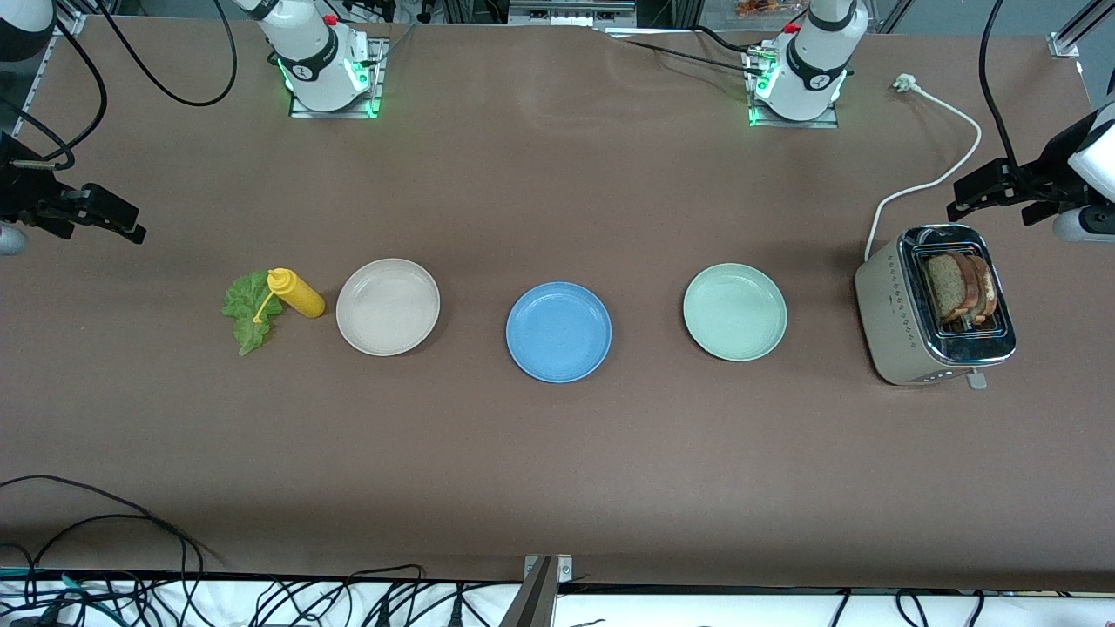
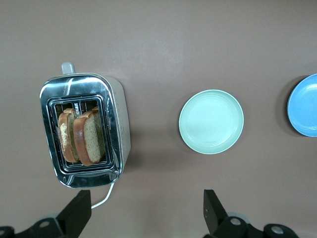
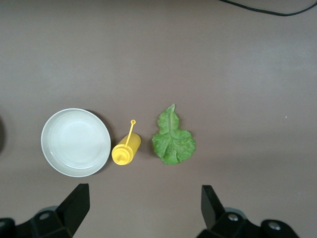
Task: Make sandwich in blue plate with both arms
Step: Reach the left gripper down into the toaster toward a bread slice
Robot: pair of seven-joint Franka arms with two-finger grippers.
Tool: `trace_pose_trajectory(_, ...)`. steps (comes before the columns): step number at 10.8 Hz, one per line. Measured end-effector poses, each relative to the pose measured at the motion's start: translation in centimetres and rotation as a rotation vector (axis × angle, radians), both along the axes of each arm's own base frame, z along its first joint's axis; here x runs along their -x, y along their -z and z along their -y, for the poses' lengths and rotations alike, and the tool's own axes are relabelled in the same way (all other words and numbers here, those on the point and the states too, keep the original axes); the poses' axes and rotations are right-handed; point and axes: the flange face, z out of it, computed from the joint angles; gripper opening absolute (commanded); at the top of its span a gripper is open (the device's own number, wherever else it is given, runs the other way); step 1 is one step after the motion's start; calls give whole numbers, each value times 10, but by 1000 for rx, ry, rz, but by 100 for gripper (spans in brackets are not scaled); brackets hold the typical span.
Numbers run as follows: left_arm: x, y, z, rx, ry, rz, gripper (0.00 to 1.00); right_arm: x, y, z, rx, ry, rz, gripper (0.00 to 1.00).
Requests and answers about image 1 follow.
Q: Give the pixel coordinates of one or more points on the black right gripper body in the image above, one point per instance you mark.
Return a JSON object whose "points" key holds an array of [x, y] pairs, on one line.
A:
{"points": [[19, 193]]}

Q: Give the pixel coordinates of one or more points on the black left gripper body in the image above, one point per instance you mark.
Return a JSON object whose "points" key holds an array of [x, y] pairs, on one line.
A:
{"points": [[1038, 179]]}

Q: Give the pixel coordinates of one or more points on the small metal table bracket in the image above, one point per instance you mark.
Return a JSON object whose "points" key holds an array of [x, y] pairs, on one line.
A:
{"points": [[564, 566]]}

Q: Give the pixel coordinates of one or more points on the blue round plate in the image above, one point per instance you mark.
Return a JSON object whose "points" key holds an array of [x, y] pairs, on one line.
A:
{"points": [[557, 331]]}

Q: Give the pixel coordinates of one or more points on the beige round plate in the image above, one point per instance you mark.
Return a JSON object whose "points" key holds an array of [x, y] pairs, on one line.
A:
{"points": [[388, 306]]}

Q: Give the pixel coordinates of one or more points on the green lettuce leaf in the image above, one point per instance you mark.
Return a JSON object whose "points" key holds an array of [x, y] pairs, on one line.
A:
{"points": [[244, 305]]}

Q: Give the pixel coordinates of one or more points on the light green round plate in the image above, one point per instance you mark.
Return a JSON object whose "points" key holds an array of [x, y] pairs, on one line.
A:
{"points": [[734, 312]]}

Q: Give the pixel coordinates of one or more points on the brown toast bread slice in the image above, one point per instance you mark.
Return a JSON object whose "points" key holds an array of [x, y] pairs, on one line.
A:
{"points": [[983, 287], [942, 283]]}

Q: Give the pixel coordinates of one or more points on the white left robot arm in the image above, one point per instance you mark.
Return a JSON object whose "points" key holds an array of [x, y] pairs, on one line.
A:
{"points": [[806, 74]]}

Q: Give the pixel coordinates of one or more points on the clear bag with orange items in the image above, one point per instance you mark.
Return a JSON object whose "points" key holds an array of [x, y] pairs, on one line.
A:
{"points": [[758, 9]]}

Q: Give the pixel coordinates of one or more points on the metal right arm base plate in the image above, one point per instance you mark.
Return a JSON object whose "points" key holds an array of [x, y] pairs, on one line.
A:
{"points": [[335, 114]]}

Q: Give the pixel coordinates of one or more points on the silver beige toaster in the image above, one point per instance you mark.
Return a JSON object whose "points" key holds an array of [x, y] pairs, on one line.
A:
{"points": [[884, 313]]}

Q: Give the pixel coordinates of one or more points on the aluminium frame profile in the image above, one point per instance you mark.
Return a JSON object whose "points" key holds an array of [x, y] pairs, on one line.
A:
{"points": [[1089, 16], [39, 74]]}

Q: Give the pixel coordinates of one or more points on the metal corner bracket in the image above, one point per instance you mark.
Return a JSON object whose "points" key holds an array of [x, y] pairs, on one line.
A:
{"points": [[70, 22], [1063, 45]]}

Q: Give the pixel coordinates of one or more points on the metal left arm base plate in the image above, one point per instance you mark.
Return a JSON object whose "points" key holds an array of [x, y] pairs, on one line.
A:
{"points": [[793, 124]]}

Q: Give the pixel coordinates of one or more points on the grey metal box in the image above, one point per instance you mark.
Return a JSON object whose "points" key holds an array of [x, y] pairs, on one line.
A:
{"points": [[571, 10]]}

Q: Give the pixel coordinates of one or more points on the grey aluminium profile post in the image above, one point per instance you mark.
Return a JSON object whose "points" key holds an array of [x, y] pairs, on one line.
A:
{"points": [[533, 605]]}

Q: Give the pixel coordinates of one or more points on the yellow mustard squeeze bottle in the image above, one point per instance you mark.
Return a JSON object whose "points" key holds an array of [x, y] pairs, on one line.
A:
{"points": [[300, 296]]}

